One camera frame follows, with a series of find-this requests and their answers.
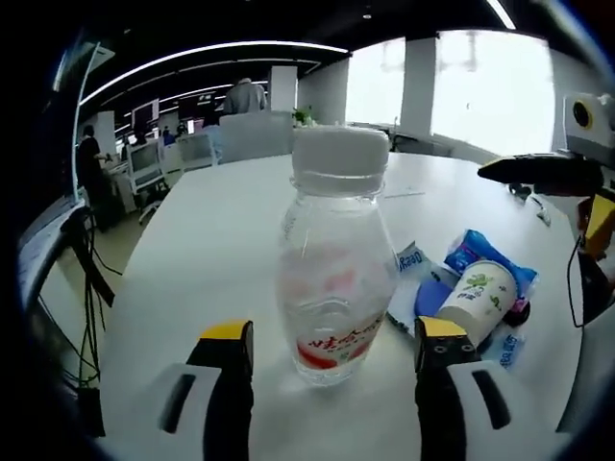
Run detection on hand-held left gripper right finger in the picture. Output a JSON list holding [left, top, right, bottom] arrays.
[[413, 315, 513, 461]]

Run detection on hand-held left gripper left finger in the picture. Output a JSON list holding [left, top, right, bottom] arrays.
[[156, 319, 256, 461]]

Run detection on blue tissue pack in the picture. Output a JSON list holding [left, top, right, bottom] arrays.
[[442, 229, 539, 328]]

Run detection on white paper cup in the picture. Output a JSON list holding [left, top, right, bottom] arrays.
[[431, 258, 519, 350]]

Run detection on wet wipes packet blue lid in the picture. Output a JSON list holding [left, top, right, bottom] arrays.
[[386, 239, 525, 371]]

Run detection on clear plastic water bottle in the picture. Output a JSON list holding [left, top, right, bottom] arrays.
[[274, 125, 400, 388]]

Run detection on small black object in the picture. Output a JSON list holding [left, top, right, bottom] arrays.
[[508, 182, 534, 206]]

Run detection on small white object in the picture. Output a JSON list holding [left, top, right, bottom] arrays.
[[530, 196, 552, 225]]

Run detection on white table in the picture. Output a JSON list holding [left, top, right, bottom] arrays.
[[98, 152, 592, 461]]

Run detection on large screen on stand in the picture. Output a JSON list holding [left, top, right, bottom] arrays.
[[18, 40, 116, 308]]

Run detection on white office chair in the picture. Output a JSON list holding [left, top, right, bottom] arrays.
[[125, 142, 169, 225]]

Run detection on white high-back chair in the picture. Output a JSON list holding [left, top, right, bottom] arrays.
[[218, 110, 295, 164]]

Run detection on curved ceiling light strip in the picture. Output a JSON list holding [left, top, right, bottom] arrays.
[[79, 45, 350, 107]]

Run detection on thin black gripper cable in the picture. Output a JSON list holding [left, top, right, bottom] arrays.
[[566, 234, 590, 328]]

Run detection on black floor cables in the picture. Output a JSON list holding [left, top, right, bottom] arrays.
[[76, 210, 126, 385]]

